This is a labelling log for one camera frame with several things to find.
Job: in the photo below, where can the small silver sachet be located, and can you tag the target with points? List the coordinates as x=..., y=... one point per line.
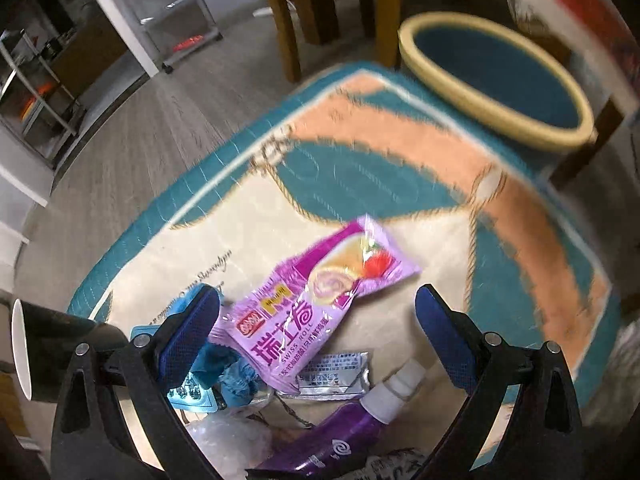
x=335, y=375

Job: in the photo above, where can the purple swiss roll wrapper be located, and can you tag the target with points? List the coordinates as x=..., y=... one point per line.
x=300, y=310

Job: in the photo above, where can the white rolling cart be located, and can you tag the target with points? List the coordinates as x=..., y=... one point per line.
x=170, y=15

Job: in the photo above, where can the purple tube with white cap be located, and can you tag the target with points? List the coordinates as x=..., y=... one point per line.
x=330, y=440

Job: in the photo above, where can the teal printed cushion mat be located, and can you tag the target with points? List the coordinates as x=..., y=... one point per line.
x=375, y=185

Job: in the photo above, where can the blue bin with yellow rim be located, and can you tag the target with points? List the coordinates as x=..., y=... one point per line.
x=500, y=70

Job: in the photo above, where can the clear plastic bag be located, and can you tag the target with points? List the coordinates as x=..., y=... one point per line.
x=230, y=440

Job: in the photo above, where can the wooden chair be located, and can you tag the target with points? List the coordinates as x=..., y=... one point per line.
x=290, y=20

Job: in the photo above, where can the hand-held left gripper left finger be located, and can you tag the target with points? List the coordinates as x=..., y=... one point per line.
x=190, y=330

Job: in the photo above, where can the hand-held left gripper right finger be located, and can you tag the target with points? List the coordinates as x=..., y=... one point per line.
x=445, y=340

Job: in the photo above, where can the blue face mask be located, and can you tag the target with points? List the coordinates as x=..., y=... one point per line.
x=230, y=375

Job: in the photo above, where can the metal shelf rack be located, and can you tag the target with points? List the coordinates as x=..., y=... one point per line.
x=50, y=110

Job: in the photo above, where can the black paper cup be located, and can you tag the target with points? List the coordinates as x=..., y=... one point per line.
x=60, y=340

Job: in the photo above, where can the blue blister pack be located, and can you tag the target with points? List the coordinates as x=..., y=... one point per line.
x=192, y=396

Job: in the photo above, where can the black courier bag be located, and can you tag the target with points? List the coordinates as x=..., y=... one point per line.
x=395, y=467

